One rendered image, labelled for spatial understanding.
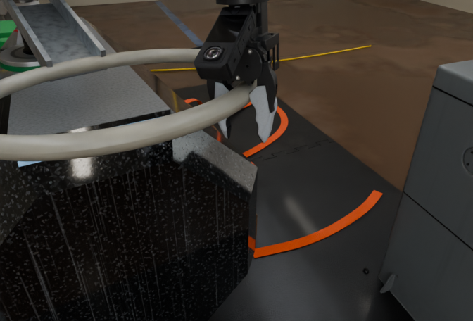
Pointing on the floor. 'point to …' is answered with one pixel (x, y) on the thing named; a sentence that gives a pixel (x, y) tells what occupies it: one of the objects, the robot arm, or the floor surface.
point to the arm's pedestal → (437, 208)
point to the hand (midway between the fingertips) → (243, 134)
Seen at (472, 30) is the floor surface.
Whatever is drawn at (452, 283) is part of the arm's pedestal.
